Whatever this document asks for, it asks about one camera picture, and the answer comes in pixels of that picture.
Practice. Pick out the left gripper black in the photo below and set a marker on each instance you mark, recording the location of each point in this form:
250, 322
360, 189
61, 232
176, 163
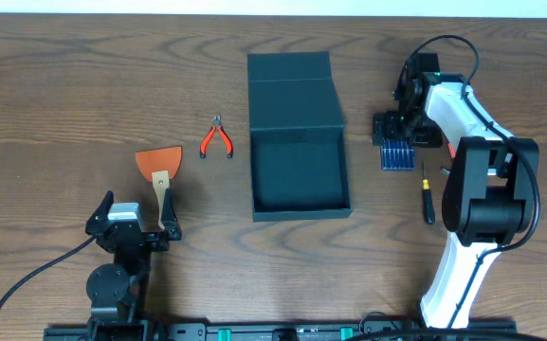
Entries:
141, 238

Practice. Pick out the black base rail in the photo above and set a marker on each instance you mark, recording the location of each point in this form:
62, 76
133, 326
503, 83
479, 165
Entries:
204, 332

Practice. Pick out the dark green open box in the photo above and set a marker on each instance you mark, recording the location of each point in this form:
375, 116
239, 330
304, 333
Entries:
297, 152

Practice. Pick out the precision screwdriver set case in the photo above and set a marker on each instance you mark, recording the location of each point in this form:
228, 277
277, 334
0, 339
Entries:
397, 155

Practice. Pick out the small black-handled claw hammer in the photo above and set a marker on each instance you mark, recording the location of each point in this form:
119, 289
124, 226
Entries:
452, 153

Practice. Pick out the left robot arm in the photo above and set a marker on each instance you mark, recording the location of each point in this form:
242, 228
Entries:
117, 290

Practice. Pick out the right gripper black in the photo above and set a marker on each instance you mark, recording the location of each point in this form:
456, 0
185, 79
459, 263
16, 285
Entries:
388, 120

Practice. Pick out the orange scraper wooden handle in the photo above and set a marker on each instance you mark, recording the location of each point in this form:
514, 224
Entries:
159, 167

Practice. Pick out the black yellow screwdriver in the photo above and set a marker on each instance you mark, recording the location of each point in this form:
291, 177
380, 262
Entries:
428, 207

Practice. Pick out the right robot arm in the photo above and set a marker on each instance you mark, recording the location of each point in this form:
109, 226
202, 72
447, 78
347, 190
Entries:
491, 194

